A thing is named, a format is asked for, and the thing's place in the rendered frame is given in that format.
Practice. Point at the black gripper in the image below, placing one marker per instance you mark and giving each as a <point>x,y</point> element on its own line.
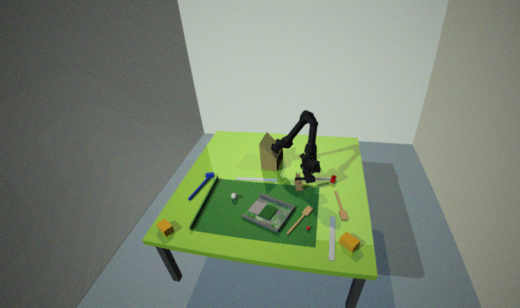
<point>307,174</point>

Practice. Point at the red golf putter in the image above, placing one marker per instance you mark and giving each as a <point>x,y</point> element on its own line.
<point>331,179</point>

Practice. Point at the dark green mat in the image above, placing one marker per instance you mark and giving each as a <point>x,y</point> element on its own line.
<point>222,215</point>

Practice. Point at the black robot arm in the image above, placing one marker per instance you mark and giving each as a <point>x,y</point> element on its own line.
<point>309,158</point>

